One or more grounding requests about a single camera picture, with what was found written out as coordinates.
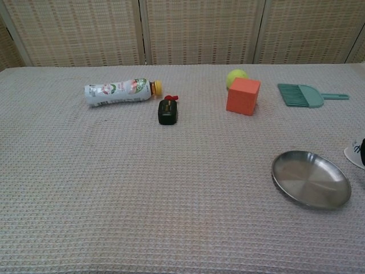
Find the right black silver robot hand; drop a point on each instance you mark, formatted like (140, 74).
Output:
(363, 151)

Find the white paper cup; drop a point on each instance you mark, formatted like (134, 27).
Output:
(353, 154)

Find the silver metal bowl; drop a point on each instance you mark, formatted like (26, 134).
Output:
(310, 179)

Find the teal hand brush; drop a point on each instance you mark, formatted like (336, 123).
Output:
(302, 95)

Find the woven folding screen panel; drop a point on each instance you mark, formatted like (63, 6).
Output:
(310, 31)
(358, 48)
(202, 31)
(10, 48)
(77, 31)

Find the orange cube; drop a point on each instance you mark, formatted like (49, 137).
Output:
(242, 98)

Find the yellow tennis ball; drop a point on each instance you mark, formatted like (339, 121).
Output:
(235, 75)

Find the black sauce bottle red cap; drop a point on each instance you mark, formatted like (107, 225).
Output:
(168, 114)

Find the beige waffle tablecloth with fringe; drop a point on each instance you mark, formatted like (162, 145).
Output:
(142, 185)

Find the white drink bottle yellow cap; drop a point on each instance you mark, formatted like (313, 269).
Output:
(117, 92)

